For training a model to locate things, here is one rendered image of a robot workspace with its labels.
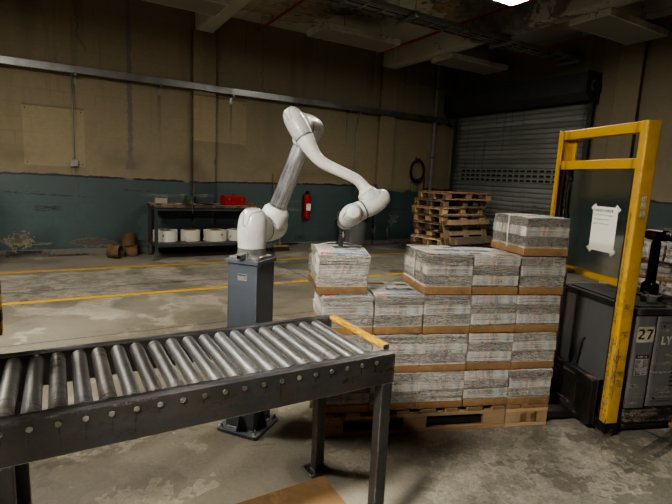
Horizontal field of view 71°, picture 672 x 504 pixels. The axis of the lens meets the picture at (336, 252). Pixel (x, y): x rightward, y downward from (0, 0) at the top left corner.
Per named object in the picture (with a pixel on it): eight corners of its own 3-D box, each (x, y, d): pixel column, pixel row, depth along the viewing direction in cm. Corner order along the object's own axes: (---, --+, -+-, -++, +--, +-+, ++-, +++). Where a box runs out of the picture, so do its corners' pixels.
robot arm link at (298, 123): (309, 129, 237) (320, 132, 250) (292, 99, 239) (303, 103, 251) (290, 144, 242) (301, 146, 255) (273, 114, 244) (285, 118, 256)
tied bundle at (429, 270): (401, 280, 302) (404, 245, 298) (444, 280, 307) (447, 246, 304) (423, 295, 265) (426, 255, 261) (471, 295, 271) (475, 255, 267)
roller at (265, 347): (252, 338, 207) (254, 327, 206) (299, 379, 167) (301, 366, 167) (241, 338, 204) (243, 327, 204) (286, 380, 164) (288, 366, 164)
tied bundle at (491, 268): (445, 280, 308) (448, 245, 304) (486, 281, 313) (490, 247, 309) (470, 295, 271) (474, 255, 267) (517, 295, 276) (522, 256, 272)
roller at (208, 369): (182, 348, 192) (194, 343, 194) (216, 396, 152) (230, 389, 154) (179, 337, 190) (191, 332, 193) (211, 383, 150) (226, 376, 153)
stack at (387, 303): (308, 405, 304) (313, 279, 291) (475, 398, 326) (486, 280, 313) (316, 438, 266) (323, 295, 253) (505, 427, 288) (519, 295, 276)
